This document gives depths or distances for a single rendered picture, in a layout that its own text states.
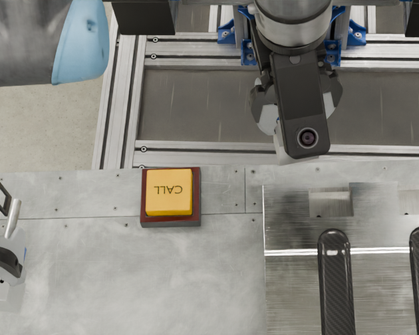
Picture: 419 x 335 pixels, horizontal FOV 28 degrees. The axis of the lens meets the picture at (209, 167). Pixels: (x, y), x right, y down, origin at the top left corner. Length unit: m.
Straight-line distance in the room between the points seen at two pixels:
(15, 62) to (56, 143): 1.42
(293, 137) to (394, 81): 1.07
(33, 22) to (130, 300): 0.50
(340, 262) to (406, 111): 0.90
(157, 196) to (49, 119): 1.09
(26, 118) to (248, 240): 1.18
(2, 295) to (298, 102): 0.39
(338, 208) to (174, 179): 0.22
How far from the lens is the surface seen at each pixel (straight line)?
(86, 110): 2.16
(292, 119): 0.85
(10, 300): 0.98
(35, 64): 0.71
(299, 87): 0.85
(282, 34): 0.80
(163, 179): 1.11
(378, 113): 1.87
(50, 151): 2.13
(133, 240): 1.13
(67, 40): 0.70
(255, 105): 0.92
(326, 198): 1.06
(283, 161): 1.02
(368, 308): 1.00
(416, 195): 1.08
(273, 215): 1.02
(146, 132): 1.86
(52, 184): 1.18
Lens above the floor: 1.84
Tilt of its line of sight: 65 degrees down
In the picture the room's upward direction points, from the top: 11 degrees counter-clockwise
